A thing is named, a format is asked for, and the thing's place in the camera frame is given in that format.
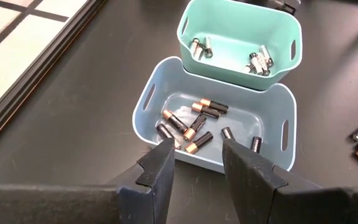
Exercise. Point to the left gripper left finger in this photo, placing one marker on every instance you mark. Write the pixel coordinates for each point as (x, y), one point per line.
(73, 205)

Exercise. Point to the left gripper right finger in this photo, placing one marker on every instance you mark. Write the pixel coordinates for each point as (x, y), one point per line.
(291, 205)

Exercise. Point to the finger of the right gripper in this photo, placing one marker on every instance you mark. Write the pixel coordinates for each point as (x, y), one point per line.
(286, 5)

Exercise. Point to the teal plastic bin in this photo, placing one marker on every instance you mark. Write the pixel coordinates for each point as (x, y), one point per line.
(235, 28)

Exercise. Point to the dusty blue plastic bin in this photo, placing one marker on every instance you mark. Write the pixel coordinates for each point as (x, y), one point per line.
(253, 115)

